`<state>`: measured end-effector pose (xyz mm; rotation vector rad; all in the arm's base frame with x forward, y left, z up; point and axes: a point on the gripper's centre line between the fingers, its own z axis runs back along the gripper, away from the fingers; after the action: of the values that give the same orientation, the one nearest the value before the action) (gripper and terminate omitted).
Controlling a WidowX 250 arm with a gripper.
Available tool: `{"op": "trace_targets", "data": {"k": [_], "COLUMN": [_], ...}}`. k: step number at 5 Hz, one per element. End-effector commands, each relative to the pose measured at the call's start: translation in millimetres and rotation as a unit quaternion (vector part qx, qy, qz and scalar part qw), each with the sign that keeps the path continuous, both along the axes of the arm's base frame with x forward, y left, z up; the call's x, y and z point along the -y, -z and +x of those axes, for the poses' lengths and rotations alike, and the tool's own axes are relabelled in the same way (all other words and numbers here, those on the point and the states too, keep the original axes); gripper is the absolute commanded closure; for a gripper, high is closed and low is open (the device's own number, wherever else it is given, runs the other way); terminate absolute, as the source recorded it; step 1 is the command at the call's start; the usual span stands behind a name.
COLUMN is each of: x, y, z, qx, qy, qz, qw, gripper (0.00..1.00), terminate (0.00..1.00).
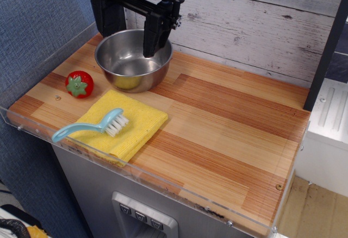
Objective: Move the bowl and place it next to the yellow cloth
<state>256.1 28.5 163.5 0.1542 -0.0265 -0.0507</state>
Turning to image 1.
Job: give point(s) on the black and yellow object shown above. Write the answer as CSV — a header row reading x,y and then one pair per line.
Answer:
x,y
16,228

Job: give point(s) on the yellow rag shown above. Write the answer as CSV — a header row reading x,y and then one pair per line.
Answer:
x,y
144,121

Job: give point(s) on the light blue scrub brush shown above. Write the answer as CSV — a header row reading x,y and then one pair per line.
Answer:
x,y
112,124

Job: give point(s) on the red toy strawberry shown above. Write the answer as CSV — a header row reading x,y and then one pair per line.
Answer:
x,y
79,84

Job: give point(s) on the silver toy fridge cabinet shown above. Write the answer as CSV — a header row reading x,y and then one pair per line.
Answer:
x,y
120,202

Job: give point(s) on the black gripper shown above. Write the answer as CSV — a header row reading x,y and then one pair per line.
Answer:
x,y
162,16

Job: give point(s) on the silver metal pot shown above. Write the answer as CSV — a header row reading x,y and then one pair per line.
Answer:
x,y
120,56

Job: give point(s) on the white toy sink counter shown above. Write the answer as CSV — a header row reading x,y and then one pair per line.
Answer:
x,y
322,159

